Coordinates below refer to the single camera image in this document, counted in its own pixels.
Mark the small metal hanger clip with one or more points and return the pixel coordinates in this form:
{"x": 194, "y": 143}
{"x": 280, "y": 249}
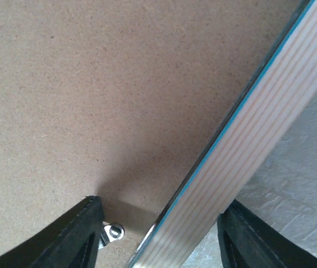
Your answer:
{"x": 110, "y": 233}

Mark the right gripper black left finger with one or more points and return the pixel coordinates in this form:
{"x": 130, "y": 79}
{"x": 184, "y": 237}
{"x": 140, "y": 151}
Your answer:
{"x": 70, "y": 241}

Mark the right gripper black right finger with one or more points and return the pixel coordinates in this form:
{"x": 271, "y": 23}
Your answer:
{"x": 247, "y": 241}

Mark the brown cardboard backing board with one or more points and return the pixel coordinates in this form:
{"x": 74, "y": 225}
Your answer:
{"x": 116, "y": 99}

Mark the wooden picture frame with glass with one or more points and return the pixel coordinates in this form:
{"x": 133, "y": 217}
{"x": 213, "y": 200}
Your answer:
{"x": 278, "y": 92}

